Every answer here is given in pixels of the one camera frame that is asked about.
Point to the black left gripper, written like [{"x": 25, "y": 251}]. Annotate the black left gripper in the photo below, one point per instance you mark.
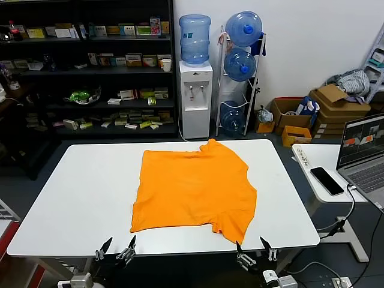
[{"x": 115, "y": 268}]

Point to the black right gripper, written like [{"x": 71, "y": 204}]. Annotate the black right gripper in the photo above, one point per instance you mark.
[{"x": 255, "y": 274}]

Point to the orange t-shirt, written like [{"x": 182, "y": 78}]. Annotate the orange t-shirt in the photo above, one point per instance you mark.
[{"x": 195, "y": 186}]

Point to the grey striped clothes pile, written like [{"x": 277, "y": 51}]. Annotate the grey striped clothes pile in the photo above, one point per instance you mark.
[{"x": 352, "y": 81}]

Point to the white floor power strip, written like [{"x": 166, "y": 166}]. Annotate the white floor power strip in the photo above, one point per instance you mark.
[{"x": 341, "y": 282}]

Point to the black smartphone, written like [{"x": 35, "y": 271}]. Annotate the black smartphone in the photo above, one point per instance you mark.
[{"x": 327, "y": 181}]

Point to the red white metal cabinet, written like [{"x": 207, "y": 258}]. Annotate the red white metal cabinet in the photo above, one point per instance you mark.
[{"x": 7, "y": 237}]

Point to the white side table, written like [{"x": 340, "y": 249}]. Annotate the white side table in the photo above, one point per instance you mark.
[{"x": 324, "y": 156}]

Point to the orange cardboard box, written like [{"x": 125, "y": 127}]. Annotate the orange cardboard box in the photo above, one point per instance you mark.
[{"x": 297, "y": 138}]

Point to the flat white red box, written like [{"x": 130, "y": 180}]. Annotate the flat white red box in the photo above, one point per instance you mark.
[{"x": 131, "y": 126}]

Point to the small yellow cardboard box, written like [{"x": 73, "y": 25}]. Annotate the small yellow cardboard box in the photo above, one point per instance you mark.
[{"x": 265, "y": 127}]

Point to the small white green box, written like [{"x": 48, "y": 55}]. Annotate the small white green box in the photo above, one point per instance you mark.
[{"x": 154, "y": 127}]

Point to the long lime green box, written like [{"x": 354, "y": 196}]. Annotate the long lime green box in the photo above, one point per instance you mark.
[{"x": 85, "y": 125}]

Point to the lime green medicine box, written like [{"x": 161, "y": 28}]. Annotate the lime green medicine box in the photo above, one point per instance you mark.
[{"x": 145, "y": 124}]

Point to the grey laptop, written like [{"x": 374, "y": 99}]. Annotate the grey laptop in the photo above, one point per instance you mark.
[{"x": 363, "y": 174}]

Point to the grey plastic bag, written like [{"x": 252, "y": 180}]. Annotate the grey plastic bag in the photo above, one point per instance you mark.
[{"x": 264, "y": 115}]

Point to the open red-rimmed cardboard box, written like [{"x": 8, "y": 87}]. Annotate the open red-rimmed cardboard box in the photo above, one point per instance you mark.
[{"x": 292, "y": 120}]

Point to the brown labelled cardboard box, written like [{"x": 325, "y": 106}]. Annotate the brown labelled cardboard box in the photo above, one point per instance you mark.
[{"x": 328, "y": 127}]

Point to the flat white medicine box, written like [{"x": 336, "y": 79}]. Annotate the flat white medicine box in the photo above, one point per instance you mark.
[{"x": 114, "y": 101}]

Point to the white water dispenser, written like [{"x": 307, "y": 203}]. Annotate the white water dispenser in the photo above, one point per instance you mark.
[{"x": 195, "y": 114}]

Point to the small lime green box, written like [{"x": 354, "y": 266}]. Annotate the small lime green box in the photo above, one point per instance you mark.
[{"x": 152, "y": 100}]

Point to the white red-striped medicine box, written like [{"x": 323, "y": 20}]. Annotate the white red-striped medicine box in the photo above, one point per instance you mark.
[{"x": 128, "y": 94}]

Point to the blue white bag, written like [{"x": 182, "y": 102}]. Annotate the blue white bag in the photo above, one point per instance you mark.
[{"x": 309, "y": 106}]

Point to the bowl with green bag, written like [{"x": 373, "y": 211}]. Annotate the bowl with green bag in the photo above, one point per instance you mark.
[{"x": 81, "y": 96}]

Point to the black stand behind rack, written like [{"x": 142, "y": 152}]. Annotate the black stand behind rack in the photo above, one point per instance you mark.
[{"x": 255, "y": 90}]

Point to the green beige medicine box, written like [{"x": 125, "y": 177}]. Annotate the green beige medicine box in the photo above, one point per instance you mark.
[{"x": 161, "y": 93}]

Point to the large brown cardboard box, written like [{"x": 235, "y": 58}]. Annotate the large brown cardboard box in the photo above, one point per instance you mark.
[{"x": 345, "y": 111}]

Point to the black shelf unit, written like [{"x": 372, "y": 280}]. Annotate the black shelf unit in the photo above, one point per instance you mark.
[{"x": 174, "y": 90}]

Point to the cardboard box with open flap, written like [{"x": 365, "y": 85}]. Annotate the cardboard box with open flap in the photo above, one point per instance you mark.
[{"x": 328, "y": 93}]

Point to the white grey medicine box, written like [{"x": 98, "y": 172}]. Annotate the white grey medicine box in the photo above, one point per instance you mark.
[{"x": 120, "y": 61}]

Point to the small flat white box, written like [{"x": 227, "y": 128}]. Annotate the small flat white box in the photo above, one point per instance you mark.
[{"x": 81, "y": 65}]

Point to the yellow white medicine box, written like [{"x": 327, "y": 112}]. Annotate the yellow white medicine box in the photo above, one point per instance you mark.
[{"x": 133, "y": 60}]

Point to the white paper cup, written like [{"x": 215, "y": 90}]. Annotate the white paper cup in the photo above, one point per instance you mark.
[{"x": 166, "y": 65}]

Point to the white brown medicine box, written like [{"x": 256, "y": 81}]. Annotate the white brown medicine box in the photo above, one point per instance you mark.
[{"x": 159, "y": 61}]

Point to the dark blue bottle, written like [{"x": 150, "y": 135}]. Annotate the dark blue bottle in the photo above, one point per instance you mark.
[{"x": 49, "y": 62}]

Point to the dark blue hanging cloth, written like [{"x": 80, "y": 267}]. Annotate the dark blue hanging cloth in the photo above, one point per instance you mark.
[{"x": 258, "y": 48}]

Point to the white teal medicine box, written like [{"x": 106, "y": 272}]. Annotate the white teal medicine box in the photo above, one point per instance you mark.
[{"x": 127, "y": 30}]

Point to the upright labelled blue water jug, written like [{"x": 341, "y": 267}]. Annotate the upright labelled blue water jug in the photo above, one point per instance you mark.
[{"x": 195, "y": 39}]

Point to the blue white tall box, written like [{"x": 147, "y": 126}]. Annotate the blue white tall box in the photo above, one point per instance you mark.
[{"x": 81, "y": 30}]

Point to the white flat carton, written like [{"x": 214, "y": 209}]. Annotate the white flat carton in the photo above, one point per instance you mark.
[{"x": 64, "y": 32}]

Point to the colourful tall carton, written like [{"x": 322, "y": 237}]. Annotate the colourful tall carton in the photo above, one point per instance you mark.
[{"x": 155, "y": 26}]

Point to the yellow tall carton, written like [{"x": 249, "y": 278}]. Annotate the yellow tall carton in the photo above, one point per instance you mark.
[{"x": 165, "y": 27}]

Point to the white storage rack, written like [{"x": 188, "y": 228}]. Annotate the white storage rack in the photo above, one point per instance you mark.
[{"x": 376, "y": 60}]

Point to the cola bottle red cap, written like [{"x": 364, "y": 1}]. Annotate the cola bottle red cap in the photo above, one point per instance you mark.
[{"x": 12, "y": 31}]

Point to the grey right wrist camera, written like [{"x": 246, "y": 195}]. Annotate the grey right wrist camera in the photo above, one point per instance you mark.
[{"x": 270, "y": 277}]

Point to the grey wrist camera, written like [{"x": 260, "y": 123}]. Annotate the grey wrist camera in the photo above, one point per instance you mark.
[
  {"x": 270, "y": 277},
  {"x": 79, "y": 280}
]

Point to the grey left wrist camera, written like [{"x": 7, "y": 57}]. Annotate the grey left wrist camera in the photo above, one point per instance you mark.
[{"x": 79, "y": 280}]

